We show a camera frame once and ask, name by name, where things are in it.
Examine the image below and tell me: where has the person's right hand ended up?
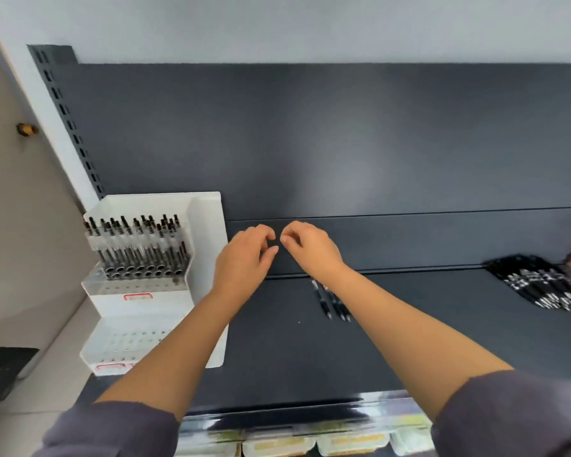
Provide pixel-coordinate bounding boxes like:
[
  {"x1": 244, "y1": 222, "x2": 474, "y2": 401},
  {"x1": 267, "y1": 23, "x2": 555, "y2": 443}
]
[{"x1": 279, "y1": 221, "x2": 351, "y2": 281}]

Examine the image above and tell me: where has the person's left hand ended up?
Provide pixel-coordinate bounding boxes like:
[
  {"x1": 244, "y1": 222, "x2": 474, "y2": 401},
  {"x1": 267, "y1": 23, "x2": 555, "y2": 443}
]
[{"x1": 211, "y1": 224, "x2": 280, "y2": 305}]

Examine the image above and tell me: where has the white tiered pen holder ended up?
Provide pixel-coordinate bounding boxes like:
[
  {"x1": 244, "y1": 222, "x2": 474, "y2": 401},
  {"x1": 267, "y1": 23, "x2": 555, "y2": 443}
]
[{"x1": 79, "y1": 191, "x2": 229, "y2": 376}]

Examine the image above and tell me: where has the clear-barrel pen group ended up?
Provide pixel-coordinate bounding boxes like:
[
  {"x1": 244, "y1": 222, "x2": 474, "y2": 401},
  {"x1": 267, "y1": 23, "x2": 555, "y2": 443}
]
[{"x1": 84, "y1": 213, "x2": 191, "y2": 281}]

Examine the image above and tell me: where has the aligned bundle of black pens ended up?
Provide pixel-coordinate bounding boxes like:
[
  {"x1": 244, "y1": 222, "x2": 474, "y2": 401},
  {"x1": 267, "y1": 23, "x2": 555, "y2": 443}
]
[{"x1": 485, "y1": 254, "x2": 571, "y2": 311}]

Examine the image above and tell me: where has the person's left forearm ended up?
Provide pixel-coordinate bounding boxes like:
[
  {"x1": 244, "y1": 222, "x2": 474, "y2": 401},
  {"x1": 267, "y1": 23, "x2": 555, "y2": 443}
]
[{"x1": 95, "y1": 289, "x2": 239, "y2": 422}]

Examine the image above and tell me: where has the person's right forearm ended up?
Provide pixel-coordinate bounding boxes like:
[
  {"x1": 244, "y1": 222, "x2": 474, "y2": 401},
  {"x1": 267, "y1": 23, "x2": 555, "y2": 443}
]
[{"x1": 332, "y1": 266, "x2": 514, "y2": 422}]

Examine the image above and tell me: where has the dark grey shelf unit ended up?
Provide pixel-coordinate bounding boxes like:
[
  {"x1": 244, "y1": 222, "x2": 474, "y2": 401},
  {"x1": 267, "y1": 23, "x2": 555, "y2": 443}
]
[{"x1": 27, "y1": 44, "x2": 571, "y2": 457}]

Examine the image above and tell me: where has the grey left sleeve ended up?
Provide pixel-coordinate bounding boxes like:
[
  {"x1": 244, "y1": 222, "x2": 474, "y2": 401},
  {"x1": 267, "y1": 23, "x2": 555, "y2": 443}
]
[{"x1": 33, "y1": 400, "x2": 181, "y2": 457}]

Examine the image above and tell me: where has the grey sleeve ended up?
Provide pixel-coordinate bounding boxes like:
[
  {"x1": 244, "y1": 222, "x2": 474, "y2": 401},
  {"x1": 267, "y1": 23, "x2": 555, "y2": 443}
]
[
  {"x1": 33, "y1": 400, "x2": 181, "y2": 457},
  {"x1": 430, "y1": 369, "x2": 571, "y2": 457}
]

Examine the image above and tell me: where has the beige door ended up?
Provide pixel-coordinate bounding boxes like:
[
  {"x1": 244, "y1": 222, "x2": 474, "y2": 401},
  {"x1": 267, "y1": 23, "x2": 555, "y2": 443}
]
[{"x1": 0, "y1": 23, "x2": 98, "y2": 350}]

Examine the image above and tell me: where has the white slotted shelf upright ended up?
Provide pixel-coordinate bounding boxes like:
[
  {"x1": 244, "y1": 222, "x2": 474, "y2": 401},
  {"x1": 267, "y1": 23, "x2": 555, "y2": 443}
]
[{"x1": 27, "y1": 44, "x2": 107, "y2": 198}]

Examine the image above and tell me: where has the grey right sleeve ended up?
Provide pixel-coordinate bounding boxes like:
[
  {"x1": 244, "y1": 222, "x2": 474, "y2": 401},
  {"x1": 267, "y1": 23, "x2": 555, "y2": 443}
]
[{"x1": 430, "y1": 369, "x2": 571, "y2": 457}]

